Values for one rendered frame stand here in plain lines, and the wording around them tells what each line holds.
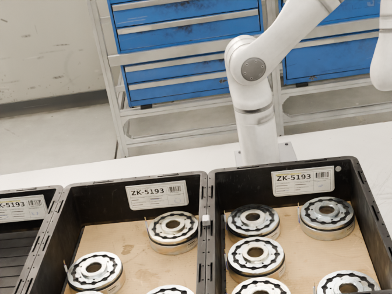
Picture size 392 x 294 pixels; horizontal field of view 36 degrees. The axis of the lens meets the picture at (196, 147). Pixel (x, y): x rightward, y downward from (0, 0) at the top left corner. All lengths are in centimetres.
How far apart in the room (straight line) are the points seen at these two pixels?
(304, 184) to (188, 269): 30
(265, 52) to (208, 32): 166
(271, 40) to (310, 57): 177
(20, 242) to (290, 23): 73
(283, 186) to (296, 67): 186
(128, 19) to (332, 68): 104
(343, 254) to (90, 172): 88
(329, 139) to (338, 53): 135
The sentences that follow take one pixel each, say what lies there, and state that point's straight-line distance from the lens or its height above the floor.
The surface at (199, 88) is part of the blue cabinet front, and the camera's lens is 303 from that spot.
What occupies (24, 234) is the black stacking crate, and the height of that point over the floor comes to 83.
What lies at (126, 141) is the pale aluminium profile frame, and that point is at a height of 14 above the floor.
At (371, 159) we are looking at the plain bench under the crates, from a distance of 167.
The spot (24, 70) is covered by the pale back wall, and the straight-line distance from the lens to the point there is 402.
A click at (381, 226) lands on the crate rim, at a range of 104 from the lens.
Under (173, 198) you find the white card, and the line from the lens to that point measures 124.
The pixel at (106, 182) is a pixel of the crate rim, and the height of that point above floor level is 93.
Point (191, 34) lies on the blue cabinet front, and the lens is 293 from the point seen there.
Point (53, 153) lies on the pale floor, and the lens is 351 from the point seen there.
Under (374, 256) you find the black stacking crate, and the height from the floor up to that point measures 86.
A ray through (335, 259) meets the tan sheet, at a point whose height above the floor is 83.
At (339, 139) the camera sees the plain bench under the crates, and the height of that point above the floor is 70.
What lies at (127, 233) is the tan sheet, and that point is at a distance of 125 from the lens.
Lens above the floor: 156
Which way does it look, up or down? 29 degrees down
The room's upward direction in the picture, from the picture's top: 9 degrees counter-clockwise
